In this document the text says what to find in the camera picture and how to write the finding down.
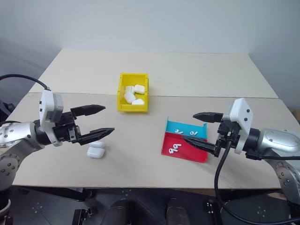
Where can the blue plastic bin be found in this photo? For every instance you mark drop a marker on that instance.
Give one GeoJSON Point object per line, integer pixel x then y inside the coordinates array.
{"type": "Point", "coordinates": [185, 127]}

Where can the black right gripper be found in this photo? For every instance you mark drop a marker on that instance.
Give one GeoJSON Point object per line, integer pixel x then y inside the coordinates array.
{"type": "Point", "coordinates": [226, 138]}

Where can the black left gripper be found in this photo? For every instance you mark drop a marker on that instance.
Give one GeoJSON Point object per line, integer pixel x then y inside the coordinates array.
{"type": "Point", "coordinates": [66, 131]}

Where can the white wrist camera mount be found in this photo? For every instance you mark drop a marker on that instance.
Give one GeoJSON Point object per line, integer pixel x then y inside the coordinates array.
{"type": "Point", "coordinates": [241, 114]}
{"type": "Point", "coordinates": [48, 105]}

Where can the red and blue tray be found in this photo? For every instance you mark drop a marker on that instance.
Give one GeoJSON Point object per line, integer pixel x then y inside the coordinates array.
{"type": "Point", "coordinates": [187, 153]}

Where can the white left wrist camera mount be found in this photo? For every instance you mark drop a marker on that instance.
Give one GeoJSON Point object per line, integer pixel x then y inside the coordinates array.
{"type": "Point", "coordinates": [48, 105]}

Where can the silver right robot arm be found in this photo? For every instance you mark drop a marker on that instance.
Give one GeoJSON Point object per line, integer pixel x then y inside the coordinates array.
{"type": "Point", "coordinates": [276, 140]}

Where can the yellow plastic bin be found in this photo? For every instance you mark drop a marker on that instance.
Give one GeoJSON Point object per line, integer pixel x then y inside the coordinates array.
{"type": "Point", "coordinates": [124, 107]}

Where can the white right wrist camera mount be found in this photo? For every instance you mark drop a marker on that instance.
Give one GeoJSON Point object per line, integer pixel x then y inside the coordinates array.
{"type": "Point", "coordinates": [241, 114]}

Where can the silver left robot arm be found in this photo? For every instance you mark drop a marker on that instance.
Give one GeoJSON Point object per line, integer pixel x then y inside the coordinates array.
{"type": "Point", "coordinates": [16, 133]}

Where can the small black metal bracket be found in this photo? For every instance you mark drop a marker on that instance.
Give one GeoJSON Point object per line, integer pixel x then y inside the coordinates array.
{"type": "Point", "coordinates": [210, 207]}

